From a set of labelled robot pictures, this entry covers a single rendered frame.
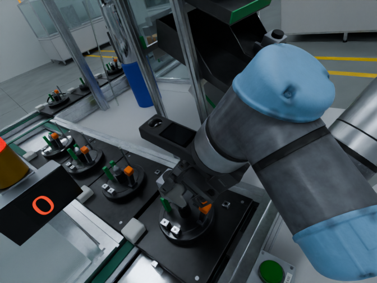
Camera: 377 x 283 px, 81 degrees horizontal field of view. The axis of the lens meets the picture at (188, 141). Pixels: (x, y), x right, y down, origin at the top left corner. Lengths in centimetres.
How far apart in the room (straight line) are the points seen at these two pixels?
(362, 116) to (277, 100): 16
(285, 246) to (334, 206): 46
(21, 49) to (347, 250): 1092
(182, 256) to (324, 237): 38
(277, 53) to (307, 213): 13
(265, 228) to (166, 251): 23
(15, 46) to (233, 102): 1079
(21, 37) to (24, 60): 83
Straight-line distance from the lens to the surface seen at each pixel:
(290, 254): 64
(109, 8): 128
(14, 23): 1098
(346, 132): 32
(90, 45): 941
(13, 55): 1091
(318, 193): 20
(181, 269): 53
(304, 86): 19
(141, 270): 62
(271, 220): 56
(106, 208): 71
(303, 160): 19
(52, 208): 46
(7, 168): 41
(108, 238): 67
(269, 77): 18
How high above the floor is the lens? 144
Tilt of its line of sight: 36 degrees down
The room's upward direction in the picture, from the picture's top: 18 degrees counter-clockwise
